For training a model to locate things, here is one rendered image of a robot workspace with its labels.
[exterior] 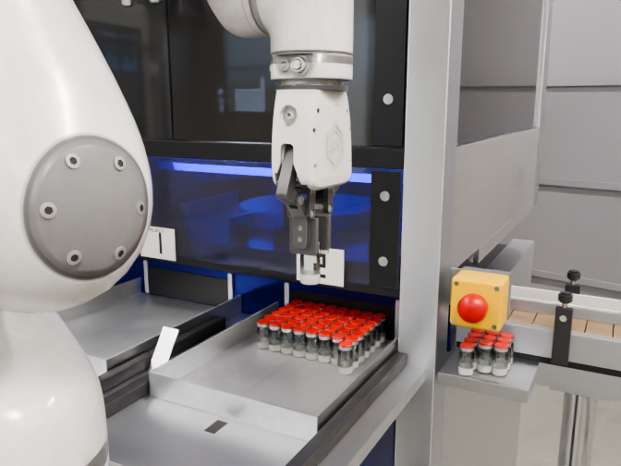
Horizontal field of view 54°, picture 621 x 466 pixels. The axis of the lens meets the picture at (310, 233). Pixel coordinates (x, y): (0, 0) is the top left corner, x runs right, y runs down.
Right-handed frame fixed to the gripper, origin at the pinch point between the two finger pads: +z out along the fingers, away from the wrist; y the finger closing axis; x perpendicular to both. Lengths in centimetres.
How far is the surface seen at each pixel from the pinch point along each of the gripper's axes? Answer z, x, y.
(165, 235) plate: 10, 45, 27
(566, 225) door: 38, -5, 245
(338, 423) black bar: 23.7, -2.1, 3.6
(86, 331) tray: 25, 52, 14
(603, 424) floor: 110, -30, 198
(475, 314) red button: 14.2, -13.0, 23.7
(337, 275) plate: 12.4, 9.5, 27.1
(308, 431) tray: 24.3, 0.9, 1.4
